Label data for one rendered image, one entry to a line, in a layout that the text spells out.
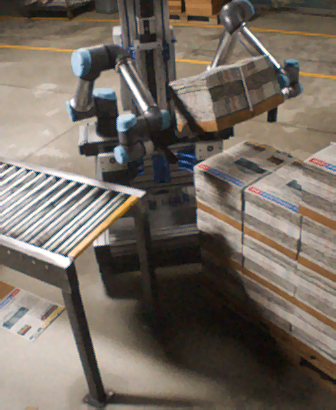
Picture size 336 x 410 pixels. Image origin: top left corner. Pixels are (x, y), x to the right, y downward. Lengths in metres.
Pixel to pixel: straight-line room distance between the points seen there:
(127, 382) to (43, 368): 0.43
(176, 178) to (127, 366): 1.02
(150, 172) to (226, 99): 0.84
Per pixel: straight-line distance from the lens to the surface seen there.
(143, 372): 2.46
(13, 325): 2.83
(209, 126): 2.05
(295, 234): 2.00
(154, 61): 2.63
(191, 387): 2.39
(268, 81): 2.21
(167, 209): 3.06
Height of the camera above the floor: 1.93
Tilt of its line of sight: 31 degrees down
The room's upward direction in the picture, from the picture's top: 5 degrees counter-clockwise
